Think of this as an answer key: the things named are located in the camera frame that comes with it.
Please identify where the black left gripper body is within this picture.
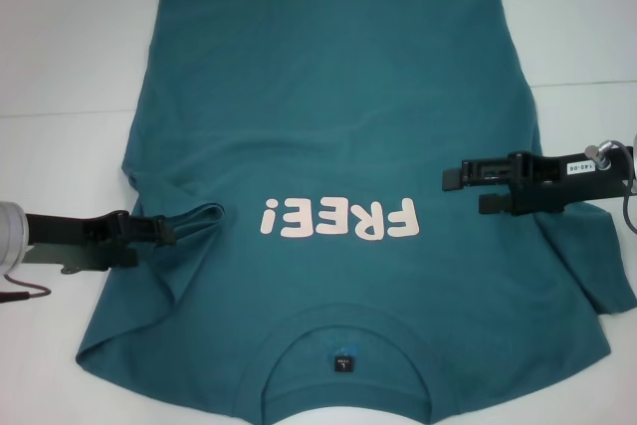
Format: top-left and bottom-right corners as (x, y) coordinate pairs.
(25, 209), (140, 270)

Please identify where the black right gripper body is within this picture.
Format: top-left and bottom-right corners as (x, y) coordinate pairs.
(510, 144), (636, 220)

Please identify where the teal t-shirt with FREE print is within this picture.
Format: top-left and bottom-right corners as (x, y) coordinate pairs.
(74, 0), (637, 425)

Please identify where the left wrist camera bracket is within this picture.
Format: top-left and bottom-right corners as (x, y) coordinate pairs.
(24, 244), (108, 276)

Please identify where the right gripper cable with plug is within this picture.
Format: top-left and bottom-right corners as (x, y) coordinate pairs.
(584, 139), (637, 236)

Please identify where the gripper cable with plug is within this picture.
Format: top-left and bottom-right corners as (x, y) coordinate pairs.
(0, 273), (54, 303)
(584, 139), (637, 236)

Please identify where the left gripper cable with plug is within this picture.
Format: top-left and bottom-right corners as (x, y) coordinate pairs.
(0, 273), (54, 303)

